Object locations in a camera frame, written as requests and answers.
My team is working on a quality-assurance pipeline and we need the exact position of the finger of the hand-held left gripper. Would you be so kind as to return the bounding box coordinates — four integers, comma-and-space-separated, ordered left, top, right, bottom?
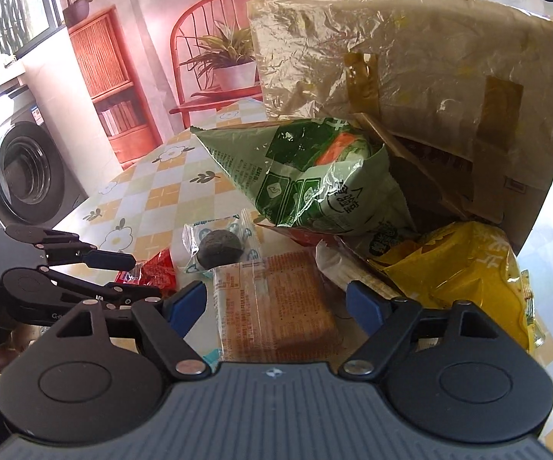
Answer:
4, 223, 136, 269
41, 264, 164, 306

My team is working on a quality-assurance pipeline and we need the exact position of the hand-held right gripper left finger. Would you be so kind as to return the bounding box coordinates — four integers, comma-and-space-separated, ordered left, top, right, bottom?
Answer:
55, 280, 212, 378

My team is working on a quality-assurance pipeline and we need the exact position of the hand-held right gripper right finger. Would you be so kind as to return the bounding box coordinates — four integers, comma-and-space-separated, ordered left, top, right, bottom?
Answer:
338, 280, 497, 377

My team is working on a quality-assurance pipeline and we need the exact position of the small red snack packet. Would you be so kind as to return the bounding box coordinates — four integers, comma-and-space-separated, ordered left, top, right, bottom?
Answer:
113, 246, 179, 298

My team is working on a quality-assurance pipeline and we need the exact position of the clear cream wafer packet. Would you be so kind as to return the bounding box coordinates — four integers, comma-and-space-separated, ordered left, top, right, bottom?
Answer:
315, 238, 402, 304

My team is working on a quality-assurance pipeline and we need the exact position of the dark ball snack clear wrapper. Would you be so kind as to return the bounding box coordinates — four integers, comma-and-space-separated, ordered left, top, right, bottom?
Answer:
181, 213, 263, 279

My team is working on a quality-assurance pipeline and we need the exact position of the small green snack packet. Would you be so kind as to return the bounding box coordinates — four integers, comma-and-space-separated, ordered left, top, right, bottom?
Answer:
360, 223, 423, 262

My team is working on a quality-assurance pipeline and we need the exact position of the orange cracker packet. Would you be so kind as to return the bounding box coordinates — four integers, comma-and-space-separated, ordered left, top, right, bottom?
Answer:
212, 249, 341, 362

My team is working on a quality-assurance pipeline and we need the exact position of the yellow snack bag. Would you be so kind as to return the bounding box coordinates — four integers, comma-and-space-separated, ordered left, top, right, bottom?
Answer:
367, 220, 548, 350

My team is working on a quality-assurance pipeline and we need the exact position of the large green chip bag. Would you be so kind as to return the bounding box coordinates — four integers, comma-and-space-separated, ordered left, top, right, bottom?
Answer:
191, 117, 416, 235

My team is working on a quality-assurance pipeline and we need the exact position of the plastic-lined cardboard box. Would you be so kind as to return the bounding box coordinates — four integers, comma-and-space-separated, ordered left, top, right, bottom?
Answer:
246, 0, 553, 255

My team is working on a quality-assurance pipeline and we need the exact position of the person's left hand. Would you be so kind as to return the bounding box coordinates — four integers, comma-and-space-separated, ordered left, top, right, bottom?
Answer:
0, 304, 30, 377

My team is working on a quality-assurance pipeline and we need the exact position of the grey washing machine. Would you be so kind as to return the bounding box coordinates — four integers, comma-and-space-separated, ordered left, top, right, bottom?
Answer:
0, 84, 89, 226

